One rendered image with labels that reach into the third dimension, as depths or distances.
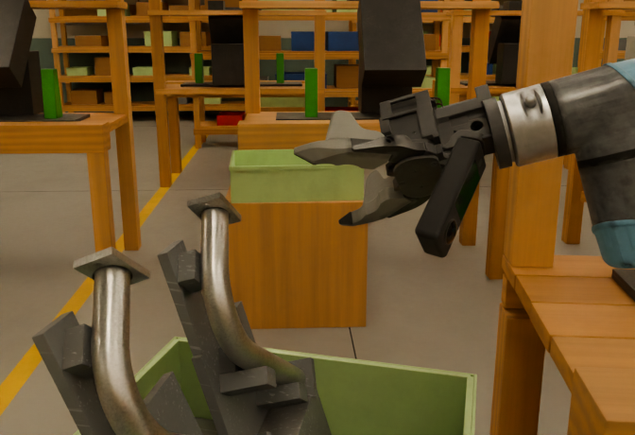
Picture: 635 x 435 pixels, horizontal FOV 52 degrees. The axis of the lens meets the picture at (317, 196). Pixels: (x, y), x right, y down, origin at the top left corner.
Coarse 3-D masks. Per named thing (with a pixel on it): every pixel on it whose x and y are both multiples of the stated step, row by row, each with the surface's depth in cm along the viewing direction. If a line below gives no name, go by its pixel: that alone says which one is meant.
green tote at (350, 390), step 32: (160, 352) 87; (288, 352) 87; (192, 384) 92; (320, 384) 86; (352, 384) 85; (384, 384) 84; (416, 384) 83; (448, 384) 82; (352, 416) 86; (384, 416) 85; (416, 416) 84; (448, 416) 83
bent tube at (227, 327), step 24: (216, 216) 70; (240, 216) 74; (216, 240) 69; (216, 264) 67; (216, 288) 66; (216, 312) 66; (216, 336) 67; (240, 336) 68; (240, 360) 69; (264, 360) 72
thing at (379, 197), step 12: (372, 180) 75; (384, 180) 73; (372, 192) 74; (384, 192) 70; (396, 192) 70; (372, 204) 72; (384, 204) 70; (396, 204) 70; (348, 216) 74; (360, 216) 73; (372, 216) 72; (384, 216) 72
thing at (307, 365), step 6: (294, 360) 85; (300, 360) 85; (306, 360) 85; (312, 360) 85; (300, 366) 85; (306, 366) 84; (312, 366) 84; (306, 372) 84; (312, 372) 84; (306, 378) 84; (312, 378) 84; (306, 384) 83; (312, 384) 83; (312, 390) 83; (312, 396) 83
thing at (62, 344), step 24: (72, 312) 56; (48, 336) 52; (72, 336) 53; (48, 360) 52; (72, 360) 52; (72, 384) 53; (168, 384) 66; (72, 408) 53; (96, 408) 54; (168, 408) 64; (96, 432) 53; (192, 432) 67
